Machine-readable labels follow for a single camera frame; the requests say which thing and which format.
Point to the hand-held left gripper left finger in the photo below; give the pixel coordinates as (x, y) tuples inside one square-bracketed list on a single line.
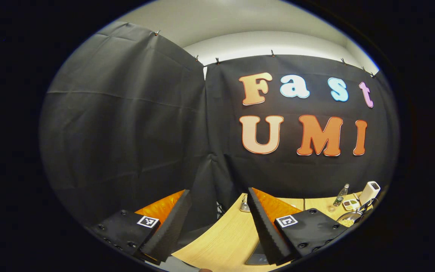
[(174, 226)]

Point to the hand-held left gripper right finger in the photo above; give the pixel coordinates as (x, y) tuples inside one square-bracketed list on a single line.
[(264, 230)]

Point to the black induction cooktop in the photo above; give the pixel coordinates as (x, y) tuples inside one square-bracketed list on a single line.
[(259, 257)]

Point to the pile of soybeans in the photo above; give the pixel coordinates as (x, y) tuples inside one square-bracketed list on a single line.
[(347, 223)]

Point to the stainless steel pot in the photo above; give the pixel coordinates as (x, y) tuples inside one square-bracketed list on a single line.
[(347, 216)]

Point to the clear plastic water bottle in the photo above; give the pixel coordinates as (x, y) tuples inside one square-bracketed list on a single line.
[(340, 196)]

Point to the white divided dish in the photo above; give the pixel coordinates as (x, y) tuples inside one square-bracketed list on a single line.
[(351, 204)]

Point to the black backdrop cloth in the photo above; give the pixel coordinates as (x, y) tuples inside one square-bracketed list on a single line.
[(127, 132)]

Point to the white toaster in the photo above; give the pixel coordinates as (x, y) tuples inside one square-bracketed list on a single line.
[(370, 190)]

